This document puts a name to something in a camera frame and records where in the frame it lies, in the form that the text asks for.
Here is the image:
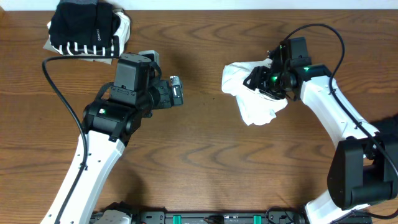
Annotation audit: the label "black folded garment top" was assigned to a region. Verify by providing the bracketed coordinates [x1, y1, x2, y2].
[49, 0, 121, 48]

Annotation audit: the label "white printed t-shirt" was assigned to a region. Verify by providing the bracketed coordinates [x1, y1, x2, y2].
[221, 58, 288, 126]

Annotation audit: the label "black white striped folded shirt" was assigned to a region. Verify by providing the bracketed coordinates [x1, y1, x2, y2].
[55, 9, 131, 58]

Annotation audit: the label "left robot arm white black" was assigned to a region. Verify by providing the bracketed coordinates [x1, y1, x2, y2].
[42, 50, 183, 223]

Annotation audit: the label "dark garment at right edge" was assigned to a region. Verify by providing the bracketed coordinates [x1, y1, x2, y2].
[371, 115, 398, 134]

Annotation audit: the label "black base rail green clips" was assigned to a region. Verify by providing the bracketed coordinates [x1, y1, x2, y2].
[90, 202, 373, 224]

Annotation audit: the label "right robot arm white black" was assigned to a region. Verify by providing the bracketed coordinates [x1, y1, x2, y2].
[243, 37, 397, 223]

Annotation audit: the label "beige folded garment bottom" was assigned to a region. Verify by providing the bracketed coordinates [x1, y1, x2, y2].
[43, 39, 113, 65]

